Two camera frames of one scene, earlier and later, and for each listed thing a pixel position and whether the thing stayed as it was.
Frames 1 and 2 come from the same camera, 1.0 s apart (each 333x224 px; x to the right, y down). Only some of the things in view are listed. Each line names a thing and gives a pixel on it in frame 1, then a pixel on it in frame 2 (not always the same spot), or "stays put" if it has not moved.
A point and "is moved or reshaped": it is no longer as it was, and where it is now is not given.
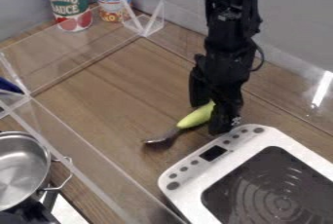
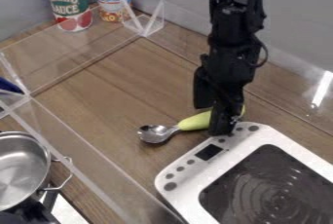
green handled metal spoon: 194,120 is moved or reshaped
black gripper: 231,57 stays put
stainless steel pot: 24,166 stays put
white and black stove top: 258,178 stays put
